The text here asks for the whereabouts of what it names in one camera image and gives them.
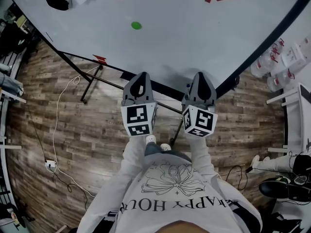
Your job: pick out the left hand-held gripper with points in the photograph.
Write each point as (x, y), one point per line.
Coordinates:
(138, 120)

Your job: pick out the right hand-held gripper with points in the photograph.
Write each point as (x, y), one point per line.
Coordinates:
(200, 121)

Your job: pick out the blue-capped whiteboard marker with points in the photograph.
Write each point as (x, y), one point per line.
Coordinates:
(187, 86)

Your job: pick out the person's right forearm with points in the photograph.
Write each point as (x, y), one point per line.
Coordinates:
(200, 152)

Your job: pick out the person's left forearm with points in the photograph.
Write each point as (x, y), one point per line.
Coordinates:
(132, 159)

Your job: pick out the large white whiteboard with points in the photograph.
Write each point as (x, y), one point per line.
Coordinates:
(170, 38)

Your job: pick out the black whiteboard eraser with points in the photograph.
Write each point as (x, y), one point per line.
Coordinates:
(57, 2)

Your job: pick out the person's white left shoe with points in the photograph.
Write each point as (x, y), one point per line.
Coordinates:
(150, 138)

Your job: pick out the person's white shoe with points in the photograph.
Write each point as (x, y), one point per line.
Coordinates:
(165, 146)
(150, 138)

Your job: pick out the person's grey trouser leg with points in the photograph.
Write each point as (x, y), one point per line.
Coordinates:
(151, 149)

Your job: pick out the clear water bottle red label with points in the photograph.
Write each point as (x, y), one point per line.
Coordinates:
(274, 53)
(279, 80)
(259, 67)

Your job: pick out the green round magnet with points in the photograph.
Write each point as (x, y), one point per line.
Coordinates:
(136, 25)

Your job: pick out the person's white right shoe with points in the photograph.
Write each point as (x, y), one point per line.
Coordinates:
(165, 146)

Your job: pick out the white cardboard box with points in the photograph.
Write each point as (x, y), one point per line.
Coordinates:
(294, 55)

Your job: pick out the white side table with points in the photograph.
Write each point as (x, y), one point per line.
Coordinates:
(295, 120)

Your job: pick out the white power strip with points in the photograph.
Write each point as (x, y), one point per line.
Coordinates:
(50, 165)

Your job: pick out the person's white printed sweatshirt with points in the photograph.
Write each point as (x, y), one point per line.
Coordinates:
(170, 203)

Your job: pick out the black backpack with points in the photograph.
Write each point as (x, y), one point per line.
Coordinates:
(13, 39)

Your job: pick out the white metal shelf rack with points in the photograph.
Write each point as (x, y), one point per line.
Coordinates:
(5, 130)

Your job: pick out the black whiteboard stand frame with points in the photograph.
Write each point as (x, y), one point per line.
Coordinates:
(102, 78)

